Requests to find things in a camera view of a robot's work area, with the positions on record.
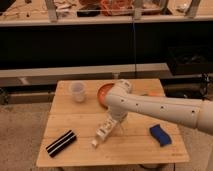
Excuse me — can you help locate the black bin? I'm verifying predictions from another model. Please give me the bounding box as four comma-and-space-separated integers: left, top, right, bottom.
166, 46, 213, 75

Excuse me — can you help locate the orange bowl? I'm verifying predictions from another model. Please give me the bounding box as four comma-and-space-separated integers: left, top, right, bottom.
97, 83, 114, 108

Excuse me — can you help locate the background workbench shelf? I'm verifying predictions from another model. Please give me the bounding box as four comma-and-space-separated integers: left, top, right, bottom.
0, 0, 213, 27

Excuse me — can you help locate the blue cable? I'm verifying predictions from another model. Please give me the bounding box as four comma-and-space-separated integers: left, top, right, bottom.
131, 18, 138, 80

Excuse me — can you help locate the black white striped block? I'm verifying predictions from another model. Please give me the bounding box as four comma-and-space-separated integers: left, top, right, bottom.
46, 130, 77, 157

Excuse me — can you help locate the orange carrot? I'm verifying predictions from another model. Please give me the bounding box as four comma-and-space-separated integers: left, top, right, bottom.
141, 93, 164, 97

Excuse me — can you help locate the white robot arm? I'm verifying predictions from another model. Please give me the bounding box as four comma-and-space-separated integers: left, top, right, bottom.
105, 80, 213, 135

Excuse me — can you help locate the white plastic bottle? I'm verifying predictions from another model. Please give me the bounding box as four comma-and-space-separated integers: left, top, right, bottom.
91, 116, 118, 148

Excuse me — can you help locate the blue sponge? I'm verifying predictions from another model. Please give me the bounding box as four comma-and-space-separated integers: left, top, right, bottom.
149, 124, 172, 147

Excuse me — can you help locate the wooden table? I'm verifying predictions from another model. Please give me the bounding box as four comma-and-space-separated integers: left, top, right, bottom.
36, 80, 189, 167

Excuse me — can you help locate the clear plastic cup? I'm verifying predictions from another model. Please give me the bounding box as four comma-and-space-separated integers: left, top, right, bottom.
69, 81, 86, 103

